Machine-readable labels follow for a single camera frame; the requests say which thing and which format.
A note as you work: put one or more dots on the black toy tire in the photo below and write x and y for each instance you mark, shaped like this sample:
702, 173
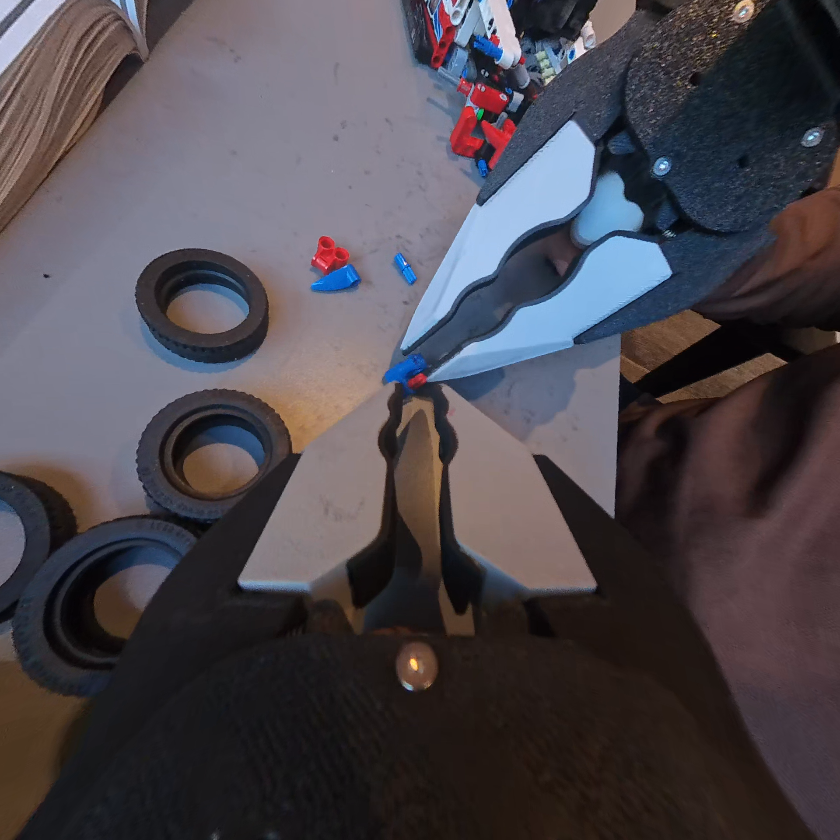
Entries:
43, 525
151, 315
33, 623
151, 459

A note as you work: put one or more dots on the toy brick car model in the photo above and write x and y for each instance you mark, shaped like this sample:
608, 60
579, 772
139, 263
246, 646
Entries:
485, 98

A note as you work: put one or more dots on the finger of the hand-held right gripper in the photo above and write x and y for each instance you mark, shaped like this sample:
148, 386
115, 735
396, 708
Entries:
525, 197
590, 295

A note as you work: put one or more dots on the black office chair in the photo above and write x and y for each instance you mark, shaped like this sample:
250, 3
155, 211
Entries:
722, 354

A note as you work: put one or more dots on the red toy connector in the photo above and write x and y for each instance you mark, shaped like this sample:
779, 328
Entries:
325, 259

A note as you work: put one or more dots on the grey desk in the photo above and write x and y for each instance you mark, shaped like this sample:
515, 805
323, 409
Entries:
262, 131

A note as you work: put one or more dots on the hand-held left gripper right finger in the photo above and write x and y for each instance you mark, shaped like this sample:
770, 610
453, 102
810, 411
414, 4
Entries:
518, 525

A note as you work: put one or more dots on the blue curved toy piece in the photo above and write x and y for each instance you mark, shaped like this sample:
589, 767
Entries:
338, 280

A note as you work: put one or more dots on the blue toy connector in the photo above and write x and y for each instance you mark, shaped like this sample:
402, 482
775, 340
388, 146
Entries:
400, 371

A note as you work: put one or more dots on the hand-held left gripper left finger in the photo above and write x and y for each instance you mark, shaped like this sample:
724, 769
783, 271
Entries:
321, 518

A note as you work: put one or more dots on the blue toy pin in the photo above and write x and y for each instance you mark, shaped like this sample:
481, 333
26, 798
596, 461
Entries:
405, 268

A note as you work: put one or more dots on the open instruction booklet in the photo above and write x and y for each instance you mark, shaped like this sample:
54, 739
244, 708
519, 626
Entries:
52, 85

